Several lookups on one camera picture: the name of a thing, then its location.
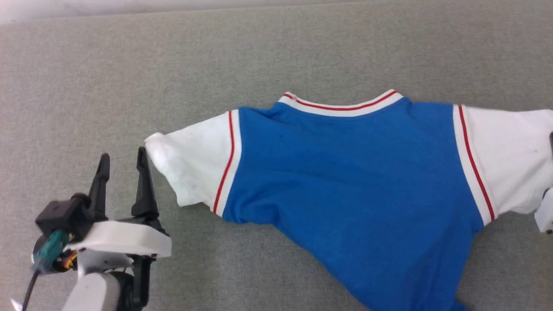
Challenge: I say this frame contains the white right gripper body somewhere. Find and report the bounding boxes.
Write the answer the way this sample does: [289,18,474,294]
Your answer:
[534,195,553,234]

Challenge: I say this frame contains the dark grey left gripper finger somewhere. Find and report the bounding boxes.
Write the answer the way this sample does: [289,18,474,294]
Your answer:
[131,146,169,236]
[86,153,111,221]

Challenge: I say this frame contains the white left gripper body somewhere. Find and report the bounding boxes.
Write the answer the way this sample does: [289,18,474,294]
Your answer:
[65,218,172,277]

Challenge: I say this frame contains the blue and white shirt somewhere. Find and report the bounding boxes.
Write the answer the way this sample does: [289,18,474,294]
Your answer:
[144,89,553,311]

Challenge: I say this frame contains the grey fabric sofa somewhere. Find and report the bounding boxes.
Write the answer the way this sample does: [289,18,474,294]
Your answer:
[0,0,553,311]

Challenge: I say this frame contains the thin black cable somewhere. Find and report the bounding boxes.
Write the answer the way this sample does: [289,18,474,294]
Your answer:
[21,267,40,311]

